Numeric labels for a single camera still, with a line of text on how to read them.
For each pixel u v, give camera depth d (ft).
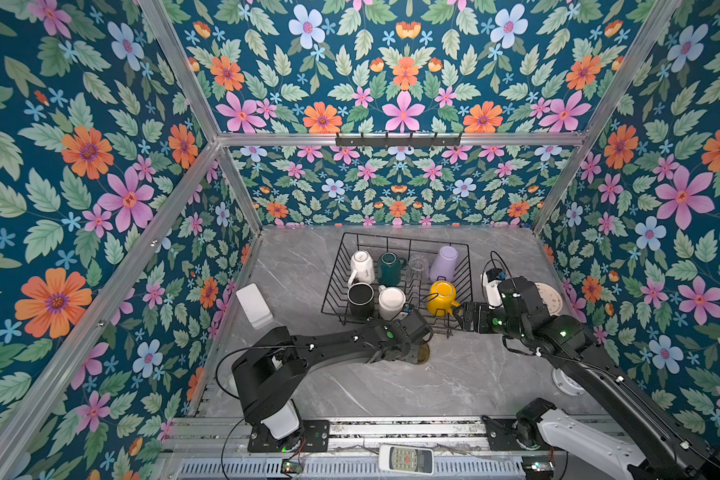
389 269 3.12
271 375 1.42
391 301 2.90
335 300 3.04
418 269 3.13
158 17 2.25
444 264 3.05
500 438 2.40
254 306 3.09
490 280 2.16
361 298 2.83
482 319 2.09
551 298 3.14
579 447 1.78
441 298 2.84
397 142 3.07
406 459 2.28
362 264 3.06
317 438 2.41
